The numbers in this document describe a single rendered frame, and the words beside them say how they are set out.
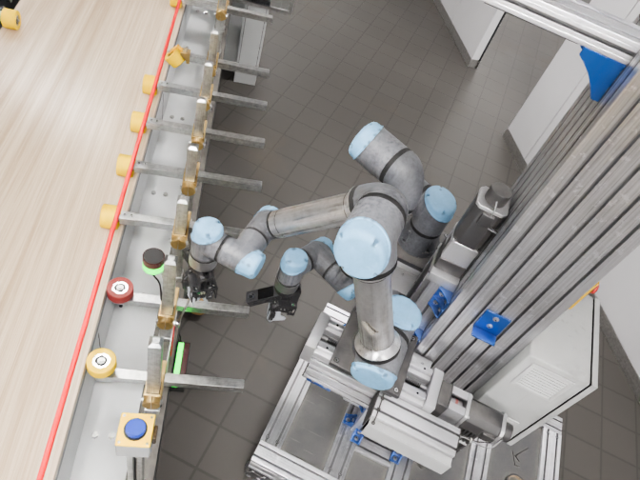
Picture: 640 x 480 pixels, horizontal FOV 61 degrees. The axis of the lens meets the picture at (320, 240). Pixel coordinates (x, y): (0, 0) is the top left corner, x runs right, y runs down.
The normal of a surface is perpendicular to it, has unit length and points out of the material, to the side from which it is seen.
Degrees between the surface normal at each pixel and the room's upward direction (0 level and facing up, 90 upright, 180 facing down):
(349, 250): 83
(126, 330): 0
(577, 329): 0
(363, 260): 83
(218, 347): 0
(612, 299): 90
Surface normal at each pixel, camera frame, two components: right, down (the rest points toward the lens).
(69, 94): 0.25, -0.62
